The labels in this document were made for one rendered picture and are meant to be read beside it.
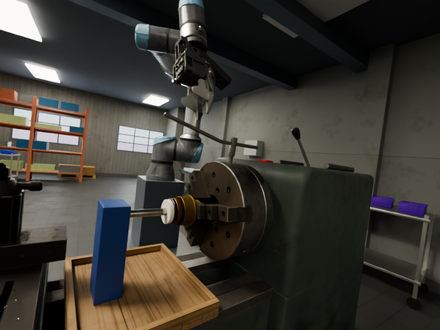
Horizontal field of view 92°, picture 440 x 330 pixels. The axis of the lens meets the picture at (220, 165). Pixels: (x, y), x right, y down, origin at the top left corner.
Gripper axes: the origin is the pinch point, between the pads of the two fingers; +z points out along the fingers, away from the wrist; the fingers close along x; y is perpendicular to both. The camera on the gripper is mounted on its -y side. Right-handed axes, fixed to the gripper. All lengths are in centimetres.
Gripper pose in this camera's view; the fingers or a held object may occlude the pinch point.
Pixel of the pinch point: (205, 112)
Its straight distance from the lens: 58.2
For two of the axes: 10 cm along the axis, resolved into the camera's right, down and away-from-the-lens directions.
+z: 0.8, 9.7, -2.3
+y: -7.9, -0.7, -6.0
